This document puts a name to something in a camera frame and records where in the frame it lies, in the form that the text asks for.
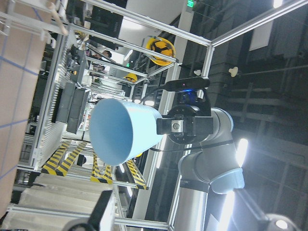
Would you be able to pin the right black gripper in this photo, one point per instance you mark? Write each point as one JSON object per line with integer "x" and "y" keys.
{"x": 189, "y": 121}

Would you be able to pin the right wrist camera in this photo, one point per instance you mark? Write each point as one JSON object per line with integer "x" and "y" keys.
{"x": 187, "y": 84}

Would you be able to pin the yellow hard hat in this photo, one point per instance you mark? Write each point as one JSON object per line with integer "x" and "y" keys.
{"x": 131, "y": 77}
{"x": 162, "y": 46}

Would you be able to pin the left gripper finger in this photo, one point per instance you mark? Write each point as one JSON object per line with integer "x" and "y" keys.
{"x": 102, "y": 217}

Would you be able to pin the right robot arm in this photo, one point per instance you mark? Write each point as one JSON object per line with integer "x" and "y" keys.
{"x": 212, "y": 164}

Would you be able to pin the light blue cup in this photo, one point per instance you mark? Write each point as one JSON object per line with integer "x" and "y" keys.
{"x": 121, "y": 130}

